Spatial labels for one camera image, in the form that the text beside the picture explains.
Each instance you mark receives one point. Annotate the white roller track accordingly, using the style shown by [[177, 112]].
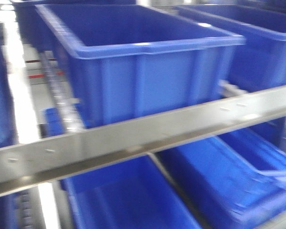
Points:
[[68, 114]]

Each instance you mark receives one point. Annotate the steel flow rack shelving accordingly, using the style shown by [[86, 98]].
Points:
[[34, 161]]

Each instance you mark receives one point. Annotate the rack blue crate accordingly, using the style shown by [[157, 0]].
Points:
[[132, 194], [129, 61]]

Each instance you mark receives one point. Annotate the lower right rack crate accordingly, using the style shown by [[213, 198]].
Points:
[[237, 179]]

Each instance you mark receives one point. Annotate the upper rack blue crate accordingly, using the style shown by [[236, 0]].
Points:
[[129, 61]]

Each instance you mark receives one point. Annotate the lower rack blue crate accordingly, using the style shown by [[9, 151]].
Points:
[[132, 194]]

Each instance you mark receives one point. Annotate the upper right rack crate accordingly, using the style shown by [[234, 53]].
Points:
[[261, 62]]

